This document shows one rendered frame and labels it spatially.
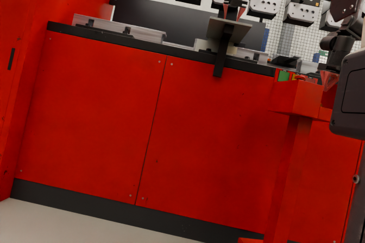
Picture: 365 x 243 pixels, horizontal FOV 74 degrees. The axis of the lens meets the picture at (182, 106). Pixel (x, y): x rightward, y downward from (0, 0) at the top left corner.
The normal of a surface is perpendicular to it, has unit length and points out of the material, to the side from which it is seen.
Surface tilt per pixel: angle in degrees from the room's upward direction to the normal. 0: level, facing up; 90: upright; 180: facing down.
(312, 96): 90
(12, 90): 90
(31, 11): 90
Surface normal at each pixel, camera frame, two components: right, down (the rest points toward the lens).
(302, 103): 0.19, 0.04
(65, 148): -0.03, -0.01
